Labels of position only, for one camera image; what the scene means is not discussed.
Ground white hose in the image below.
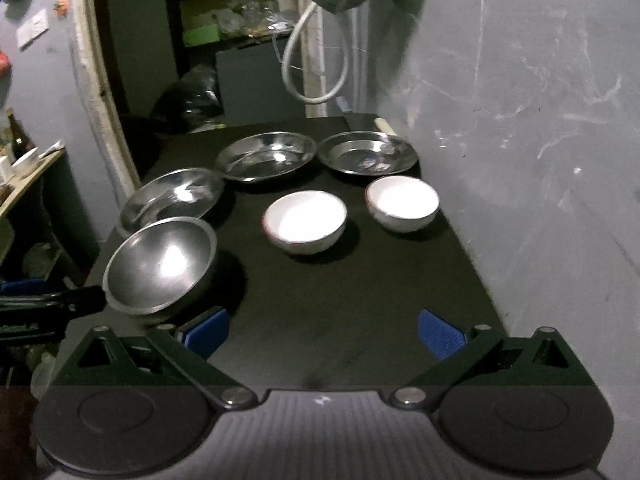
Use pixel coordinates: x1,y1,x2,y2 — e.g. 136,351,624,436
281,2,349,106

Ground cluttered storage shelf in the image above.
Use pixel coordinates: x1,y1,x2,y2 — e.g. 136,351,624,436
170,0,301,51

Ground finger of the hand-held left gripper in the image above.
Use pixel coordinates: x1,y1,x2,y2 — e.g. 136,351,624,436
0,287,107,313
0,280,45,297

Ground white ceramic bowl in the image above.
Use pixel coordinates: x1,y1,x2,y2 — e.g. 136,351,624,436
262,190,348,255
365,175,441,233

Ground green box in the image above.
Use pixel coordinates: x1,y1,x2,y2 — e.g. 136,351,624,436
182,25,221,47

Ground small white bowl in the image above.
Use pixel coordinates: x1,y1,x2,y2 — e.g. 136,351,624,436
11,147,40,175

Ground steel plate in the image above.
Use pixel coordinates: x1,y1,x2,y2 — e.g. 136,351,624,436
120,167,226,233
317,131,419,176
215,131,318,182

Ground steel bowl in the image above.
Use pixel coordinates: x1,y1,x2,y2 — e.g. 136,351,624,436
102,216,219,323

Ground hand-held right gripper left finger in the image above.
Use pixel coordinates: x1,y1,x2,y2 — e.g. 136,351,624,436
52,307,257,411

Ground dark grey cabinet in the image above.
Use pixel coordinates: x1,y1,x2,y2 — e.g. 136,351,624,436
216,40,306,126

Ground black plastic bag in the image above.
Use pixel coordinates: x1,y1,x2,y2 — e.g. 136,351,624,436
150,67,221,133

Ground wooden side counter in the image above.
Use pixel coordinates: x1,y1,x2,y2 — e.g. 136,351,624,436
0,147,68,221

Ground white wall switch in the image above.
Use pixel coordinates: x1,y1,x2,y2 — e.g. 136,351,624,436
15,10,51,51

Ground dark glass bottle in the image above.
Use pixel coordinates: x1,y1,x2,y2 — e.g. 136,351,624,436
5,107,31,161

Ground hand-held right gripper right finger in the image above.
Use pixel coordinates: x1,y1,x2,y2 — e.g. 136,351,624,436
389,308,596,410

